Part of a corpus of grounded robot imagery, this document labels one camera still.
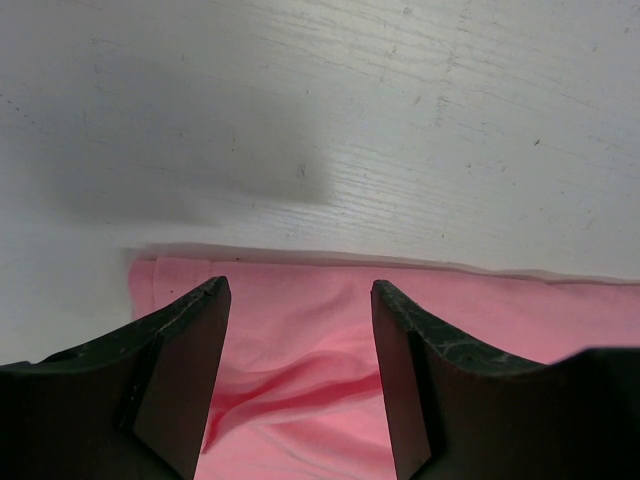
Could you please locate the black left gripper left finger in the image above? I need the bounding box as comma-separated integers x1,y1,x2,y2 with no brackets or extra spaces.
1,277,231,479

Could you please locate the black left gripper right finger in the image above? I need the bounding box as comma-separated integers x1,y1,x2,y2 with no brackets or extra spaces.
371,280,639,479

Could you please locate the pink t-shirt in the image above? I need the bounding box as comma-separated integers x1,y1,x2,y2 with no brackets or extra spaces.
129,257,639,479

